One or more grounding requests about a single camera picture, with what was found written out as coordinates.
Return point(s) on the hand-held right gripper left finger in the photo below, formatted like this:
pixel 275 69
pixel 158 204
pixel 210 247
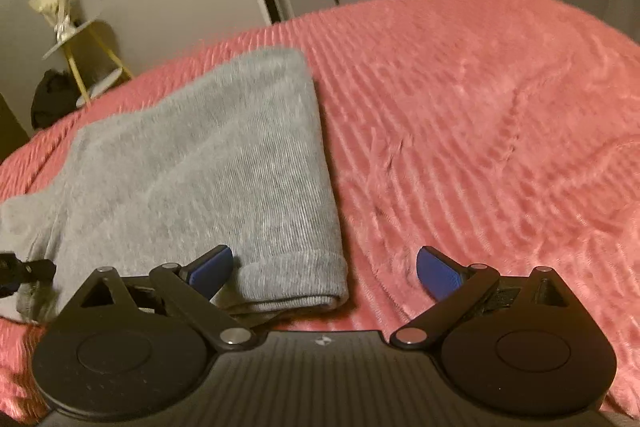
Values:
pixel 210 272

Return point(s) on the pink ribbed blanket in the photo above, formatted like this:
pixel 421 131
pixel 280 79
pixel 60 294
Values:
pixel 475 132

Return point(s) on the wrapped flower bouquet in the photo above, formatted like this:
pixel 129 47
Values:
pixel 52 4

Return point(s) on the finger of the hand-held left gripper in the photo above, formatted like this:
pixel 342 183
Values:
pixel 25 269

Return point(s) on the yellow round side table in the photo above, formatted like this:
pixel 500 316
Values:
pixel 75 52

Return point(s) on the grey pants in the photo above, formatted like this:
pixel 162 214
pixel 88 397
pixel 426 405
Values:
pixel 200 167

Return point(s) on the dark cloth heap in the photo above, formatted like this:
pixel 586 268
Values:
pixel 52 99

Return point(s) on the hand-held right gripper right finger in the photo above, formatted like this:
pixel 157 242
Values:
pixel 440 272

